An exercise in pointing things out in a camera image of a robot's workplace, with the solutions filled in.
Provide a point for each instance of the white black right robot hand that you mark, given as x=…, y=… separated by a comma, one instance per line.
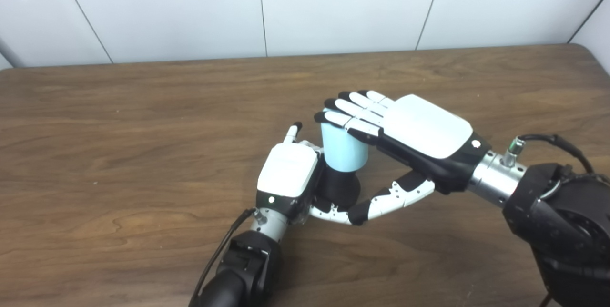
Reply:
x=429, y=128

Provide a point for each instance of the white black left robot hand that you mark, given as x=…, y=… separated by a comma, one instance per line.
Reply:
x=288, y=171

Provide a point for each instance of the black funnel-shaped nozzle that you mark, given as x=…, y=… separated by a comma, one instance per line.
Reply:
x=338, y=188

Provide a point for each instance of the light blue cup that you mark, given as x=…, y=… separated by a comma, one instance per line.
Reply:
x=340, y=152

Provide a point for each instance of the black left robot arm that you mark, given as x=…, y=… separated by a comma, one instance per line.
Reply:
x=243, y=269

